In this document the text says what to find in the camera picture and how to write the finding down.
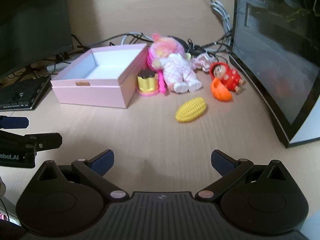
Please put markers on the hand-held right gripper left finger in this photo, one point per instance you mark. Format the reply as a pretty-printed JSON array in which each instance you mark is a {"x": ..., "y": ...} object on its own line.
[{"x": 103, "y": 163}]

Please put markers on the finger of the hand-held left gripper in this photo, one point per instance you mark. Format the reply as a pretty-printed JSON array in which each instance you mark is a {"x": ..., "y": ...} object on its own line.
[
  {"x": 45, "y": 141},
  {"x": 15, "y": 122}
]

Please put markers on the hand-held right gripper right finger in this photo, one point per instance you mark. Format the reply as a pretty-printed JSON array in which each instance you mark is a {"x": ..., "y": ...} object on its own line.
[{"x": 221, "y": 162}]

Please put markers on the yellow toy corn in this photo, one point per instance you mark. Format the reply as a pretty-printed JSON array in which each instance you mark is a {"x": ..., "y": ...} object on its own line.
[{"x": 191, "y": 110}]

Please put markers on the pink storage box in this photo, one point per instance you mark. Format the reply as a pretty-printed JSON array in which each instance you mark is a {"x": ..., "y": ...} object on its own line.
[{"x": 87, "y": 93}]

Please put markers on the orange toy food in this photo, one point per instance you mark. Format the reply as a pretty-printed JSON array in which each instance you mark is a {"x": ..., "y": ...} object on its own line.
[{"x": 221, "y": 91}]

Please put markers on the red hooded doll figure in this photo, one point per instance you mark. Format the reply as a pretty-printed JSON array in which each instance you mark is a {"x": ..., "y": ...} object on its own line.
[{"x": 231, "y": 78}]

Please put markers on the yellow toy cake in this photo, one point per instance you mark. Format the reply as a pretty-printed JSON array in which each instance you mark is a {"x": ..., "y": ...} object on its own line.
[{"x": 147, "y": 83}]

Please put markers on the pink toy racket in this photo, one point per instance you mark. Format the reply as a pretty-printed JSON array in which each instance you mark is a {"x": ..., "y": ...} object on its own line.
[{"x": 162, "y": 85}]

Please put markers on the cream plush cat toy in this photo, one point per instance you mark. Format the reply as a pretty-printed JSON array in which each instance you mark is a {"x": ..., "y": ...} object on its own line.
[{"x": 180, "y": 67}]

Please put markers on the black keyboard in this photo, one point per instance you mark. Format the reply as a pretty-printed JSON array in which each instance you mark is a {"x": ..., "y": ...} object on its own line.
[{"x": 20, "y": 95}]

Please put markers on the flat black monitor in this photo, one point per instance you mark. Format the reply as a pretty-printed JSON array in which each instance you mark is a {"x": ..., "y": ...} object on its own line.
[{"x": 32, "y": 25}]

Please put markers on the curved black monitor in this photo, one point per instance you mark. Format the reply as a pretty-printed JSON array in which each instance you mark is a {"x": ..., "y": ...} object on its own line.
[{"x": 270, "y": 55}]

